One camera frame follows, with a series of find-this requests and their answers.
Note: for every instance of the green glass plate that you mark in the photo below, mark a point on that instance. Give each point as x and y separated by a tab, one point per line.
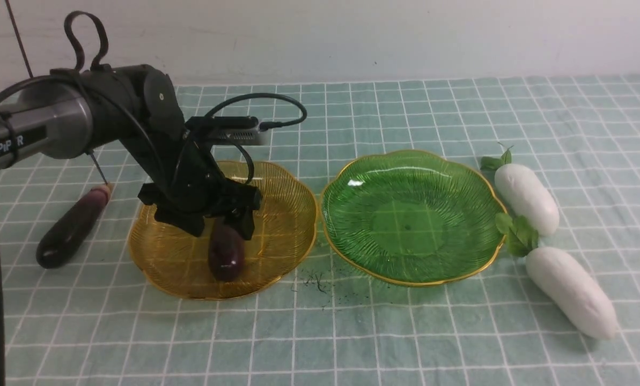
412	218

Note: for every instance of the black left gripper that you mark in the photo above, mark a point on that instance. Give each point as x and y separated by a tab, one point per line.
187	185

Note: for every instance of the amber glass plate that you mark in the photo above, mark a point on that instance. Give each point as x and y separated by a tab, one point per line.
285	229

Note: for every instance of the green checkered tablecloth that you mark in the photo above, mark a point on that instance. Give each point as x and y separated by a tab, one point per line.
98	322

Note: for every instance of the purple eggplant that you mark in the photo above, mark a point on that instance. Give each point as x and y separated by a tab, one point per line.
59	245
226	253

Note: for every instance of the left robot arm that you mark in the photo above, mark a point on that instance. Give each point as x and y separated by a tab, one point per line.
64	115

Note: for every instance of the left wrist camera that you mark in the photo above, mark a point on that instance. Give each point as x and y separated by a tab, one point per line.
242	130

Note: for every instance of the white radish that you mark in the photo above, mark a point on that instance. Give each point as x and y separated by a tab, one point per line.
562	278
519	186

